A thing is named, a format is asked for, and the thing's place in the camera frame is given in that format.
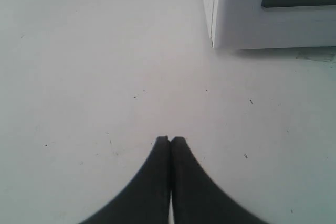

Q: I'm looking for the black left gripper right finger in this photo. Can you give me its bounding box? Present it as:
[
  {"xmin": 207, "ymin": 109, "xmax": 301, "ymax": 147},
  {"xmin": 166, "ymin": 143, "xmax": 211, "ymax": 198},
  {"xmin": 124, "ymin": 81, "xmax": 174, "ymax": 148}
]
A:
[{"xmin": 170, "ymin": 137, "xmax": 264, "ymax": 223}]

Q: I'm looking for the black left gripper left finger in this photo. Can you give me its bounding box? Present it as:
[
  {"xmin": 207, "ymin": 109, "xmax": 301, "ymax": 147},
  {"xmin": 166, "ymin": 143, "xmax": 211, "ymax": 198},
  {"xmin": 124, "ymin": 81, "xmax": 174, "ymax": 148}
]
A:
[{"xmin": 84, "ymin": 136, "xmax": 170, "ymax": 223}]

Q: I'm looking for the white microwave door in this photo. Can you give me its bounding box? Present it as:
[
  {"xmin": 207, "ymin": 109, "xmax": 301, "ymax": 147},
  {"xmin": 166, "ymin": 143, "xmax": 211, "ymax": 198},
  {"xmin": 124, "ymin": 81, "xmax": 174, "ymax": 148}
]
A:
[{"xmin": 212, "ymin": 0, "xmax": 335, "ymax": 49}]

